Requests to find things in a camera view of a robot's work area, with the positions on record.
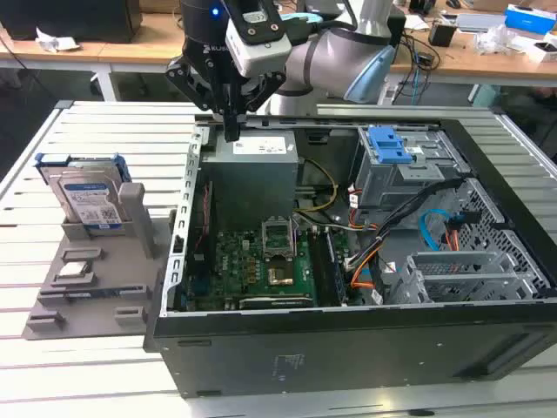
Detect small black box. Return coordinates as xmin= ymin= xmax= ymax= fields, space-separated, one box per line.
xmin=428 ymin=21 xmax=458 ymax=48

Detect crumpled white paper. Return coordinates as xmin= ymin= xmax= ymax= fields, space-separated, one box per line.
xmin=34 ymin=26 xmax=82 ymax=53

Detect black case fan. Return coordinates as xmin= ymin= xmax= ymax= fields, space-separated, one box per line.
xmin=191 ymin=180 xmax=217 ymax=271

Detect blue plastic drive bracket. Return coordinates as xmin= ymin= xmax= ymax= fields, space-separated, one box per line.
xmin=366 ymin=125 xmax=413 ymax=165

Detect silver laptop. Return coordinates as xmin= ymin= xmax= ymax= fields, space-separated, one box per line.
xmin=454 ymin=12 xmax=508 ymax=34

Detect bare disk with blue label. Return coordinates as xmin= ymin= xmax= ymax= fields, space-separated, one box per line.
xmin=46 ymin=170 xmax=127 ymax=232

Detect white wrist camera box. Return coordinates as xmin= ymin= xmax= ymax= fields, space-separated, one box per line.
xmin=219 ymin=0 xmax=292 ymax=78

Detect blue SATA wire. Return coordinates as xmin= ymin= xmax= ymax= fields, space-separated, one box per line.
xmin=418 ymin=208 xmax=453 ymax=252

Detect silver CPU chip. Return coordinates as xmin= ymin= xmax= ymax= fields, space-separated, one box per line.
xmin=58 ymin=263 xmax=88 ymax=280

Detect multicolour power wire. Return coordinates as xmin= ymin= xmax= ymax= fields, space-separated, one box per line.
xmin=444 ymin=210 xmax=478 ymax=253

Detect grey metal drive cage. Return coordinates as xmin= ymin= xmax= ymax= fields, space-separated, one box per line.
xmin=350 ymin=125 xmax=473 ymax=219

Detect black PC case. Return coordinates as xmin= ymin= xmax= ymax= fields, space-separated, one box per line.
xmin=143 ymin=113 xmax=557 ymax=400

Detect grey metal disk bay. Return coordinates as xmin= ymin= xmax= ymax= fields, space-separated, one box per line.
xmin=378 ymin=250 xmax=543 ymax=306

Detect crumpled clear plastic bags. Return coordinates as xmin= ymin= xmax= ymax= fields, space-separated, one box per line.
xmin=472 ymin=24 xmax=526 ymax=56

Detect green motherboard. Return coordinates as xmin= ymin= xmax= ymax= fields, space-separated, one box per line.
xmin=182 ymin=226 xmax=362 ymax=313

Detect blue cardboard box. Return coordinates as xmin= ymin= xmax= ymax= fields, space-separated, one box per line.
xmin=504 ymin=3 xmax=557 ymax=34

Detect black graphics card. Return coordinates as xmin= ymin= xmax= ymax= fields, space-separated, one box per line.
xmin=225 ymin=295 xmax=315 ymax=311

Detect large black box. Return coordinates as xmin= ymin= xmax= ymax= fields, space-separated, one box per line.
xmin=0 ymin=0 xmax=143 ymax=44

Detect metal socket cover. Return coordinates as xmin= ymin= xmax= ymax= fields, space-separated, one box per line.
xmin=259 ymin=215 xmax=299 ymax=262

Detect hard disk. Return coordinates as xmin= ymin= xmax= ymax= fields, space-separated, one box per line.
xmin=33 ymin=152 xmax=133 ymax=186

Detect CPU socket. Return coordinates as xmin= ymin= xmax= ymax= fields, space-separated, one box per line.
xmin=264 ymin=260 xmax=296 ymax=288

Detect RAM stick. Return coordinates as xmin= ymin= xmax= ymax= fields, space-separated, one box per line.
xmin=63 ymin=287 xmax=147 ymax=301
xmin=311 ymin=228 xmax=349 ymax=306

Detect yellow wires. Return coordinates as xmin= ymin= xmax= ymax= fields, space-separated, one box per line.
xmin=293 ymin=157 xmax=339 ymax=214

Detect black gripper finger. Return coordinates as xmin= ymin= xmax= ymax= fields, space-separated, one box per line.
xmin=232 ymin=72 xmax=286 ymax=141
xmin=164 ymin=56 xmax=233 ymax=141

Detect black cable bundle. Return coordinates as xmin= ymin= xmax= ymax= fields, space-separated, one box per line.
xmin=343 ymin=176 xmax=466 ymax=271

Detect grey power supply unit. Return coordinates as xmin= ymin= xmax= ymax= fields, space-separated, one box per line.
xmin=200 ymin=130 xmax=301 ymax=227

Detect long wooden desk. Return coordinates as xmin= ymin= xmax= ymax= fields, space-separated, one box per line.
xmin=0 ymin=0 xmax=557 ymax=88

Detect orange wire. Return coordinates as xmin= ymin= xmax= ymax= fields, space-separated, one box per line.
xmin=349 ymin=243 xmax=386 ymax=291

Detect grey parts rack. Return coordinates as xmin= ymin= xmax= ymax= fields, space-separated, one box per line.
xmin=21 ymin=181 xmax=175 ymax=341

